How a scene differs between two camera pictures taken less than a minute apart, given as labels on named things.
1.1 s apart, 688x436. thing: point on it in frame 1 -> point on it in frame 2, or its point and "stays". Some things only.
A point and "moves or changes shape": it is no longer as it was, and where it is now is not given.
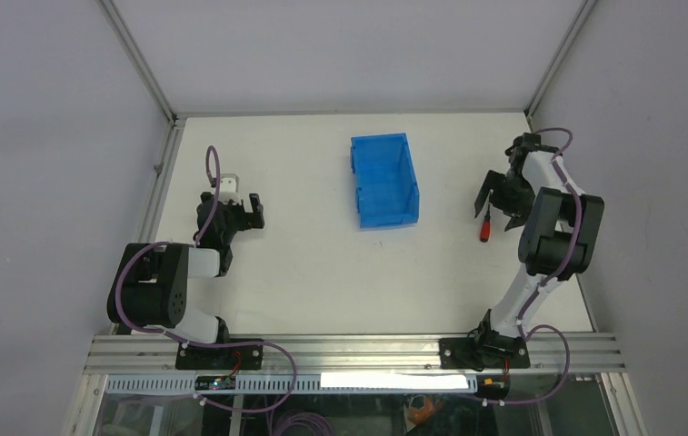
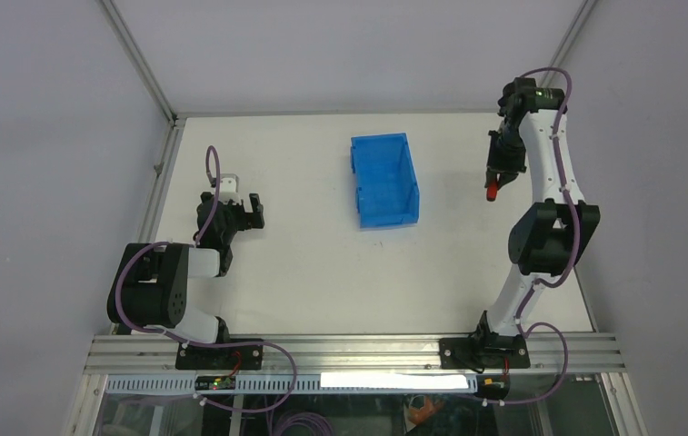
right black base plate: x=483 y=353 stays
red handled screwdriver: x=485 y=227 moves or changes shape
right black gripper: x=521 y=208 -> x=497 y=163
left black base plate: x=241 y=357 stays
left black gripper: x=248 y=220 stays
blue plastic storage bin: x=386 y=189 stays
